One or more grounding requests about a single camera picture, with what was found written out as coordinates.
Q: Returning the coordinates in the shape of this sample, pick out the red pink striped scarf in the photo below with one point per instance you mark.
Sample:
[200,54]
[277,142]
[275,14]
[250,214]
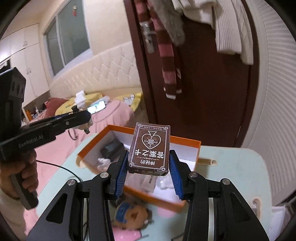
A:
[167,50]

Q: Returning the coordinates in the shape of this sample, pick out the dark brown door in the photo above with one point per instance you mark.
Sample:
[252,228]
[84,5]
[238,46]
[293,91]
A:
[218,91]

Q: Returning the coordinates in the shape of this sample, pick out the white cosmetic tube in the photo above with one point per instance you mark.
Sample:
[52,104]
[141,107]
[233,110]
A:
[144,183]

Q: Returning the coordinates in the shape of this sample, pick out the grey fur collar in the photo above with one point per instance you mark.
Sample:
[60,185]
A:
[171,19]

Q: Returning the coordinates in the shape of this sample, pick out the orange cardboard box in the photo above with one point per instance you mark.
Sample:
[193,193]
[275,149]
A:
[187,151]

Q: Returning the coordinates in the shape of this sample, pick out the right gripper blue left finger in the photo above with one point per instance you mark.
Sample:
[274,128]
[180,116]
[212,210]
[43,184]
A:
[118,172]

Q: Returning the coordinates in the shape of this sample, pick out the cream tufted headboard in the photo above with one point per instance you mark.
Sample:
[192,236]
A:
[112,69]

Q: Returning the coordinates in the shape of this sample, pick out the brown card box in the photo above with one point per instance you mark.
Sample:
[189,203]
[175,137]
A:
[149,150]

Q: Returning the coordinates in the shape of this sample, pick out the pink bed blanket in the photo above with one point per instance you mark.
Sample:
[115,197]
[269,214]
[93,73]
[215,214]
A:
[116,113]

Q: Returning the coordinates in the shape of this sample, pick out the silver door handle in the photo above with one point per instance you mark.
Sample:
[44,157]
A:
[149,35]

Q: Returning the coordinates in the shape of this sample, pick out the white knit sweater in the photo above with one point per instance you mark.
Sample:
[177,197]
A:
[229,20]

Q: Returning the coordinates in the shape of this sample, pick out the white wardrobe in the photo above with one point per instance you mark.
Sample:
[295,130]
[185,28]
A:
[22,48]

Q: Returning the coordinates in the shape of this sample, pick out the white charger box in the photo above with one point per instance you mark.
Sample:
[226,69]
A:
[80,100]

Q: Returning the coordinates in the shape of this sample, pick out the lit smartphone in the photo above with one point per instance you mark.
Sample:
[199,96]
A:
[96,107]

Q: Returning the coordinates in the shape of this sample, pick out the yellow pillow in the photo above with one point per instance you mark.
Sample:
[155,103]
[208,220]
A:
[133,100]

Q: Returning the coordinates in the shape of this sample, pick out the clear plastic bag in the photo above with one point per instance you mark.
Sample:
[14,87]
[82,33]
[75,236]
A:
[164,182]

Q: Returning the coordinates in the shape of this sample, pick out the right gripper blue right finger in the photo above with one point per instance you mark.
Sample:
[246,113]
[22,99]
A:
[177,174]

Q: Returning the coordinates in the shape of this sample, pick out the window with grey glass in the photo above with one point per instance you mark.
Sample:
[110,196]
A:
[66,38]

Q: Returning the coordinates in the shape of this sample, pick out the white slatted radiator cover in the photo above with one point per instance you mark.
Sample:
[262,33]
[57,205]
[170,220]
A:
[271,131]

